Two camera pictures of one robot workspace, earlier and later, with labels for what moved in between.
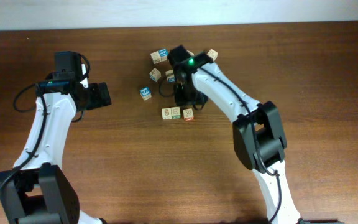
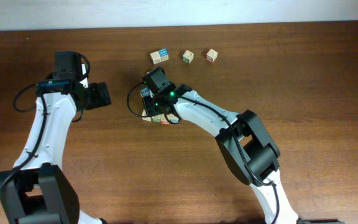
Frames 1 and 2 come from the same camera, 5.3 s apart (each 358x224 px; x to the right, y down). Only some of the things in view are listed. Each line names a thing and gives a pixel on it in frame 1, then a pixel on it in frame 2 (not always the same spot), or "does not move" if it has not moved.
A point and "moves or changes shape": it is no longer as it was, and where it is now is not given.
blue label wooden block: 170,76 → 173,118
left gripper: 100,96 does not move
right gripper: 179,101 → 148,103
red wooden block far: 212,53 does not move
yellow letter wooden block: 166,113 moves or changes shape
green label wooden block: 175,112 moves or changes shape
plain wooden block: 156,56 does not move
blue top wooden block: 163,53 does not move
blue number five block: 145,93 does not move
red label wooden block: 188,114 moves or changes shape
